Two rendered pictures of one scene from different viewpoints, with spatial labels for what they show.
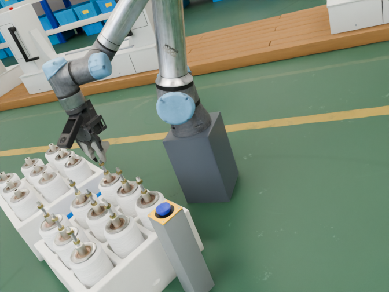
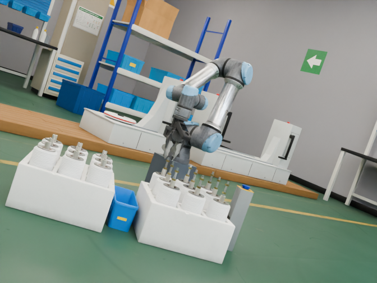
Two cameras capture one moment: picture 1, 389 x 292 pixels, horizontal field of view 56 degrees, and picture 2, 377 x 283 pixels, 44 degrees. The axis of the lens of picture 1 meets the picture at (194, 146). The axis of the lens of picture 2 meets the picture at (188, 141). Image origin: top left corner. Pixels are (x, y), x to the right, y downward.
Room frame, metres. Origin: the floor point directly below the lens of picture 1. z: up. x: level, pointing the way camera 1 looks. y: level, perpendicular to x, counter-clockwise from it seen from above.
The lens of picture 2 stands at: (0.31, 2.41, 0.61)
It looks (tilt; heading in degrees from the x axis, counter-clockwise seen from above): 4 degrees down; 290
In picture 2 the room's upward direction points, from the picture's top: 19 degrees clockwise
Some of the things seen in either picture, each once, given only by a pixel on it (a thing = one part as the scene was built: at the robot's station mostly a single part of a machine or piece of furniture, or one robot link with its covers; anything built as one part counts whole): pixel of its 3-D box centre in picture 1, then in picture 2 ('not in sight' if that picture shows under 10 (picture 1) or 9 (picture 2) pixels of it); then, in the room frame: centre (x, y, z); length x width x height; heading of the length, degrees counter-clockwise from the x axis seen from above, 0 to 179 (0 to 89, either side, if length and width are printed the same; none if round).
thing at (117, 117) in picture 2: not in sight; (119, 117); (2.37, -1.37, 0.30); 0.30 x 0.30 x 0.04
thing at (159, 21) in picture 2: not in sight; (148, 16); (3.96, -4.10, 1.70); 0.71 x 0.54 x 0.51; 66
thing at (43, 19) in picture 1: (50, 20); not in sight; (6.93, 1.61, 0.36); 0.50 x 0.38 x 0.21; 152
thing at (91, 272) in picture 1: (97, 274); (214, 220); (0.79, 0.39, 0.16); 0.10 x 0.10 x 0.18
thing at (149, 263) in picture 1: (118, 246); (179, 219); (0.96, 0.35, 0.09); 0.39 x 0.39 x 0.18; 34
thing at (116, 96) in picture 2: not in sight; (114, 95); (3.98, -3.93, 0.36); 0.50 x 0.38 x 0.21; 153
